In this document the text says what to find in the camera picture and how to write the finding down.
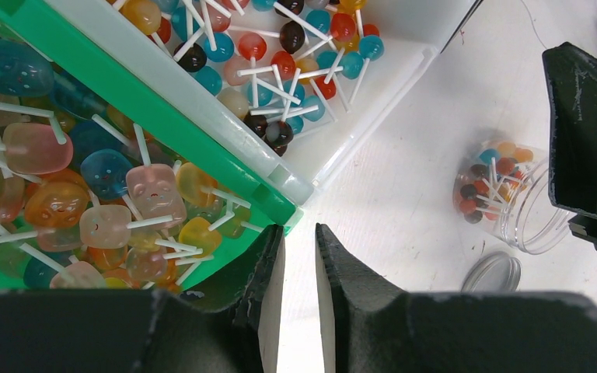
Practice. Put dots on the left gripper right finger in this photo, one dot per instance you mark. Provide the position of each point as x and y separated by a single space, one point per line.
368 324

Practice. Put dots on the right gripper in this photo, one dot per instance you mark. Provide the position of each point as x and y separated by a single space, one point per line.
571 81

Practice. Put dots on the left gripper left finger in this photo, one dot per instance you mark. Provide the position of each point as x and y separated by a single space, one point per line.
229 322

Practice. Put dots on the clear plastic jar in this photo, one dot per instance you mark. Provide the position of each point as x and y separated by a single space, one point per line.
502 188

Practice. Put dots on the green candy bin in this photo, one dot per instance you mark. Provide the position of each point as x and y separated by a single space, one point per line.
105 180

